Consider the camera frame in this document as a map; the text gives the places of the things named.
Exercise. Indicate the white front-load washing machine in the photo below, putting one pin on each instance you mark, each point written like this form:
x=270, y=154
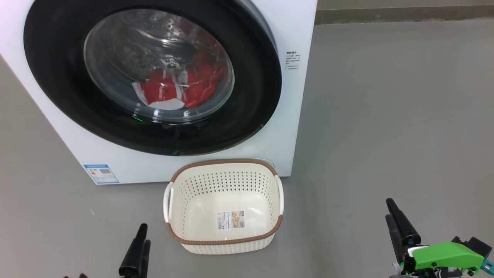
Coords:
x=293, y=116

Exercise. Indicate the red and white shirt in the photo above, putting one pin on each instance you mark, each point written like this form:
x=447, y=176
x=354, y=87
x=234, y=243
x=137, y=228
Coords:
x=160, y=90

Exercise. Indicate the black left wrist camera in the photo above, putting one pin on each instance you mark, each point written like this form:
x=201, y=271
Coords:
x=81, y=276

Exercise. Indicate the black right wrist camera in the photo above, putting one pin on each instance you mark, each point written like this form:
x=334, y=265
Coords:
x=476, y=247

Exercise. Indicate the black round glass washer door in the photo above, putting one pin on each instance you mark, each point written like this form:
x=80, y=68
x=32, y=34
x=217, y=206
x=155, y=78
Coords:
x=58, y=77

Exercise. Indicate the red shorts with white stitching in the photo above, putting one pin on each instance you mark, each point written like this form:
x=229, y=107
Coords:
x=204, y=83

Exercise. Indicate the blue energy label sticker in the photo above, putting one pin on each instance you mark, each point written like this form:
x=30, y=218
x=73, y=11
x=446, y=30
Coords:
x=101, y=174

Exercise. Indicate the cream perforated laundry basket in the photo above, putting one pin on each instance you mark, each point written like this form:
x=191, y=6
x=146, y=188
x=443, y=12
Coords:
x=224, y=185

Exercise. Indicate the teal right camera connector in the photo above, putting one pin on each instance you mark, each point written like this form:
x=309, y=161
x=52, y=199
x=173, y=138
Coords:
x=488, y=265

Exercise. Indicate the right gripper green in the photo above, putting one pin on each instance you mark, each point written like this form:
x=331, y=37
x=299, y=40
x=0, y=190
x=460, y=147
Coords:
x=444, y=256

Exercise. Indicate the round white filter cover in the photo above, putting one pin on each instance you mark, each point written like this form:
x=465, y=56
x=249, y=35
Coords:
x=266, y=161

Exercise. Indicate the steel washer drum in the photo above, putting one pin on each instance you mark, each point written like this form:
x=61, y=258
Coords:
x=154, y=38

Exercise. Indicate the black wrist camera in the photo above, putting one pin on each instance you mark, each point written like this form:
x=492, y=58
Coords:
x=81, y=276
x=476, y=247

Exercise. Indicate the product label sticker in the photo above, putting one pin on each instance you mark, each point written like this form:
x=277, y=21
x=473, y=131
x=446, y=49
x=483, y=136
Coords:
x=230, y=220

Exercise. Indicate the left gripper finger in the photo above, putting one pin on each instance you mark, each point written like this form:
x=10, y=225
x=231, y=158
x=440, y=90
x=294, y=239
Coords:
x=146, y=262
x=133, y=255

